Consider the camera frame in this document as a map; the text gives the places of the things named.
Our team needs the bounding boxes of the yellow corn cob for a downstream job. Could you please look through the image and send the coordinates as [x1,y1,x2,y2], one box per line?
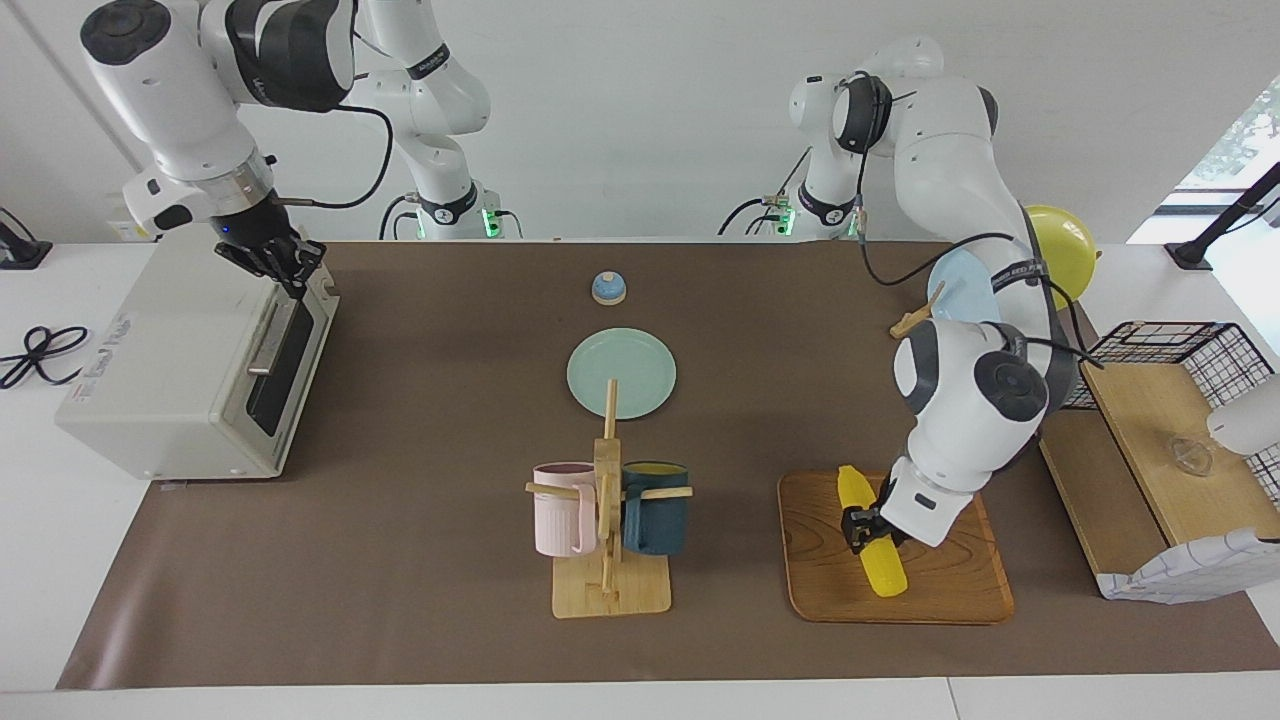
[836,465,909,598]

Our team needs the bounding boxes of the oven door with handle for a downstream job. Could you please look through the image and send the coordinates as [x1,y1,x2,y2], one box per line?
[222,262,341,479]

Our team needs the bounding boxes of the cream toaster oven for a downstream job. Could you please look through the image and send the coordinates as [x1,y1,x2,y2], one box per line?
[55,235,341,483]

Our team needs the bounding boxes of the pale green plate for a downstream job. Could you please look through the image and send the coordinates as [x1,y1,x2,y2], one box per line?
[566,327,678,421]

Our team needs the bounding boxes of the wooden serving tray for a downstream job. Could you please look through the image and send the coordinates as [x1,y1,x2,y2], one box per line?
[777,471,1015,626]

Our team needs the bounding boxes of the dark teal mug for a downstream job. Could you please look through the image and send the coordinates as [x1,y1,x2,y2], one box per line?
[620,460,691,556]

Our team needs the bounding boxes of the wooden plate rack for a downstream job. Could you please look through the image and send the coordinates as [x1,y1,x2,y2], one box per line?
[889,250,1103,339]

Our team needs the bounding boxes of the light blue plate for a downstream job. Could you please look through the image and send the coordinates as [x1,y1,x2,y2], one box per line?
[926,248,1001,326]

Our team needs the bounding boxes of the wooden mug rack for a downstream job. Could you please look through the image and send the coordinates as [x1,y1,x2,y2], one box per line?
[525,378,694,619]

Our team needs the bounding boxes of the brown table mat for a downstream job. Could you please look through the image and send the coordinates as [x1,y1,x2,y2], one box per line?
[55,240,1280,691]

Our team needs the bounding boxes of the pink mug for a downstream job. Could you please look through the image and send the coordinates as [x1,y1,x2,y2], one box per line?
[532,461,601,558]

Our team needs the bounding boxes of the white checked cloth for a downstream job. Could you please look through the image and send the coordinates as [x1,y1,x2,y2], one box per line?
[1095,527,1280,606]

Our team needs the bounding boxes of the small clear glass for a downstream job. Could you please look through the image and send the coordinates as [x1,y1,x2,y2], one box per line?
[1165,435,1216,478]

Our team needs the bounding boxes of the yellow plate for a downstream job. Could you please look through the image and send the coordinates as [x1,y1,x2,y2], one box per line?
[1020,205,1098,311]

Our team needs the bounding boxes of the white rounded cylinder object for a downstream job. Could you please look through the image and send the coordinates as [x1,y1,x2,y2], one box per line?
[1205,375,1280,458]

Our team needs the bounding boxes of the black angled stand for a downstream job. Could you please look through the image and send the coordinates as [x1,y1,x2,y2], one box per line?
[1165,160,1280,271]

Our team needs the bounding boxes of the black base cable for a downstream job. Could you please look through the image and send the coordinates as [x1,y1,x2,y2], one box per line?
[378,195,421,241]
[718,150,813,238]

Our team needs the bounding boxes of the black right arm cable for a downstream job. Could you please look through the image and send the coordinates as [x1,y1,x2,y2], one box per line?
[275,103,393,209]

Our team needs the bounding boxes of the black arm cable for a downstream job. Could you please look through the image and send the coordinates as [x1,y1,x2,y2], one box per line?
[275,103,393,209]
[858,75,1106,371]

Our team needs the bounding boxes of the black clamp mount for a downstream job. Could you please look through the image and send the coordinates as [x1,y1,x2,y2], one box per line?
[0,207,53,271]

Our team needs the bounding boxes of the black looped cable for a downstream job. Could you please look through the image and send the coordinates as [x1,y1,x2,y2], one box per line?
[0,325,91,391]

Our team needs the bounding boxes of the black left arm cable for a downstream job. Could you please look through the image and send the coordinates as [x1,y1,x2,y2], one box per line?
[858,75,1106,371]

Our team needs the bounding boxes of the black wire wooden shelf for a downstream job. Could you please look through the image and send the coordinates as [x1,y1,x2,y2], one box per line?
[1040,321,1280,601]

